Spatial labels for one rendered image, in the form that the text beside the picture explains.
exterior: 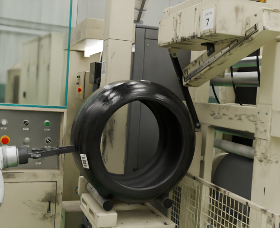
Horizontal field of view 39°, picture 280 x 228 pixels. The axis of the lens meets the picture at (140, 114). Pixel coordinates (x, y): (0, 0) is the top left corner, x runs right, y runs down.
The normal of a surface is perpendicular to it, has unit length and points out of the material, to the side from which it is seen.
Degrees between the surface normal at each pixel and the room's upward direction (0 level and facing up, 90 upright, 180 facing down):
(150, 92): 79
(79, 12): 90
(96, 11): 90
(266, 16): 72
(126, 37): 90
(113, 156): 90
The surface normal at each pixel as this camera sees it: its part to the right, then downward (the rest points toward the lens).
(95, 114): -0.37, -0.33
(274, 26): 0.34, -0.24
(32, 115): 0.33, 0.07
